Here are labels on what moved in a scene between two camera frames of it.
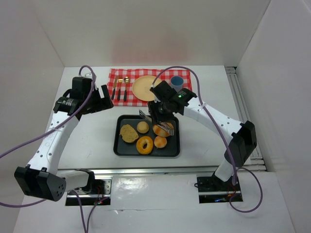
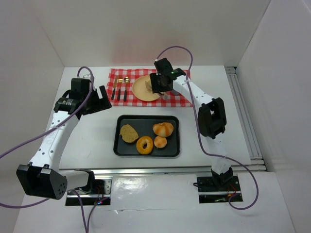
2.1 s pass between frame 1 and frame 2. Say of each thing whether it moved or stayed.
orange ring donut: stayed
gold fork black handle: stayed
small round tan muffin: moved
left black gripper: stayed
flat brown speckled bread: stayed
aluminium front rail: stayed
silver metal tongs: moved
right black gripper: moved
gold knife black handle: stayed
